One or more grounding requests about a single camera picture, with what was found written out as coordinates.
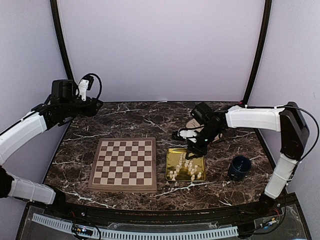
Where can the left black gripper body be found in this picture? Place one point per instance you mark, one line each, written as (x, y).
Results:
(88, 111)

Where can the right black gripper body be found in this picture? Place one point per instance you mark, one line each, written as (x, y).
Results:
(209, 133)

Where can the gold metal tray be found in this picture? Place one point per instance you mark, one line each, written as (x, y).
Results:
(172, 157)

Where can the wooden chess board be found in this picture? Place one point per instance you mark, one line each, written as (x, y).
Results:
(124, 165)

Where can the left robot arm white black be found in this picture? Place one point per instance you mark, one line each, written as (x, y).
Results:
(66, 101)

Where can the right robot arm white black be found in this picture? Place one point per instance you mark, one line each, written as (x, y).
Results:
(286, 119)

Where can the white chess piece cluster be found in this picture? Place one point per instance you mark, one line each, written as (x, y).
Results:
(185, 164)

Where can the beige floral ceramic plate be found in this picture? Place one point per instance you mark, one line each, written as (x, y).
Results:
(194, 124)

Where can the dark blue mug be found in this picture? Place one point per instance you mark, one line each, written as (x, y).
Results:
(239, 167)

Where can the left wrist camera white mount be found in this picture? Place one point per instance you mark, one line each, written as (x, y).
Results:
(86, 84)

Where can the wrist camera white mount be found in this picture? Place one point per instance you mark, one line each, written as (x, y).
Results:
(86, 84)
(185, 134)

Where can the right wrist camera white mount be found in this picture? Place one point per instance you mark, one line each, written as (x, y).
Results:
(185, 134)

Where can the white cable duct strip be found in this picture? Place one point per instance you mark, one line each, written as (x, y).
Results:
(133, 232)

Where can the left black frame post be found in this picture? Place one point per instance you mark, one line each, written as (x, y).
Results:
(60, 39)

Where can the black frame post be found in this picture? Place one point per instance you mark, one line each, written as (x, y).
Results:
(60, 39)
(259, 51)

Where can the right black frame post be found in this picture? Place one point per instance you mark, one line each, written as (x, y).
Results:
(259, 51)

